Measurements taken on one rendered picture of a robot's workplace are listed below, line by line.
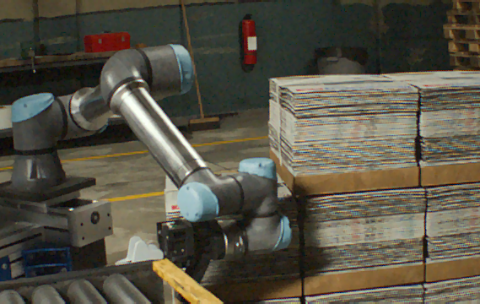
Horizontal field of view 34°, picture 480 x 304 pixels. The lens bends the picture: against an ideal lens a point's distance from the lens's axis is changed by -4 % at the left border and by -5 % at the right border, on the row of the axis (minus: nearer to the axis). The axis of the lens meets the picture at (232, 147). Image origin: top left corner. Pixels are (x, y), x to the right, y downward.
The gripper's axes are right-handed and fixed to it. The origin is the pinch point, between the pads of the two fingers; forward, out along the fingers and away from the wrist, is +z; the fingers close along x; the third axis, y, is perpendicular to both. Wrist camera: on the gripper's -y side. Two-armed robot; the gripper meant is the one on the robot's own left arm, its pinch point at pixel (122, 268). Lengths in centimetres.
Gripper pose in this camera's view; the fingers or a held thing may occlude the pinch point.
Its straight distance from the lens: 158.8
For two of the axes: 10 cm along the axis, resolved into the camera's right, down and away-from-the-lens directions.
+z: -9.2, 1.1, -3.9
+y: -0.5, -9.8, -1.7
